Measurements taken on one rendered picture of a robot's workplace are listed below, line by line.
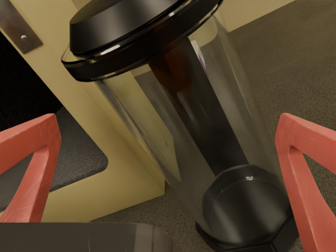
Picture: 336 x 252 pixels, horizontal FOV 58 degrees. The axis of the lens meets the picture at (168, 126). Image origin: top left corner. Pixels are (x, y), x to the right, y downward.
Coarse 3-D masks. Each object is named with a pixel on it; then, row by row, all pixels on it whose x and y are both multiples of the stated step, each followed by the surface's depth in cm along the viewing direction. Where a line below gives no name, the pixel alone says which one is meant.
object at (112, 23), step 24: (96, 0) 19; (120, 0) 15; (144, 0) 14; (168, 0) 15; (72, 24) 17; (96, 24) 15; (120, 24) 15; (144, 24) 14; (72, 48) 17; (96, 48) 15
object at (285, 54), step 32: (320, 0) 57; (256, 32) 60; (288, 32) 54; (320, 32) 49; (256, 64) 51; (288, 64) 47; (320, 64) 43; (256, 96) 45; (288, 96) 41; (320, 96) 38; (320, 192) 29; (160, 224) 35; (192, 224) 33
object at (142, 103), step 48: (192, 0) 14; (192, 48) 16; (144, 96) 17; (192, 96) 17; (240, 96) 19; (144, 144) 20; (192, 144) 19; (240, 144) 20; (192, 192) 22; (240, 192) 21; (240, 240) 25
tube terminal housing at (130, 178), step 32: (32, 0) 27; (64, 0) 33; (64, 32) 30; (32, 64) 28; (64, 96) 30; (96, 96) 31; (96, 128) 32; (128, 160) 35; (64, 192) 38; (96, 192) 38; (128, 192) 38; (160, 192) 38
